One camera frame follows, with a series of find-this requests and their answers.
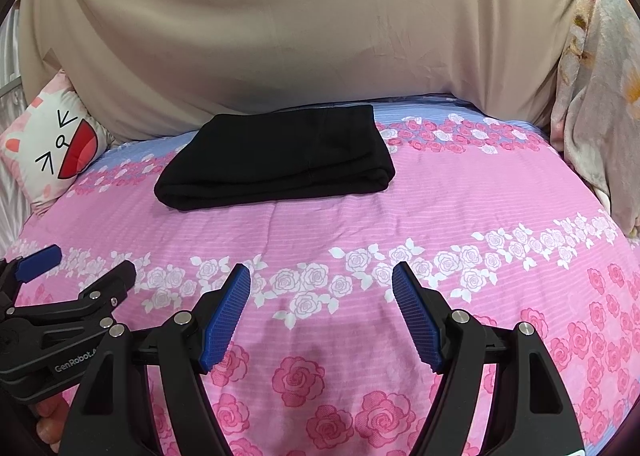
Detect black pants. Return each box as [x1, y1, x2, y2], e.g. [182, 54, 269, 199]
[154, 104, 395, 211]

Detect left hand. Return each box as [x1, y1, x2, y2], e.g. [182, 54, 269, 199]
[35, 394, 70, 454]

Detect white cat face pillow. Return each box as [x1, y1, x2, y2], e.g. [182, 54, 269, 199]
[1, 70, 113, 214]

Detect pink rose bed sheet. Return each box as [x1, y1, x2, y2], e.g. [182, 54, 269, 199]
[8, 101, 639, 455]

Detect floral fleece blanket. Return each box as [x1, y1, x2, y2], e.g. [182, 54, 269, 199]
[551, 0, 639, 238]

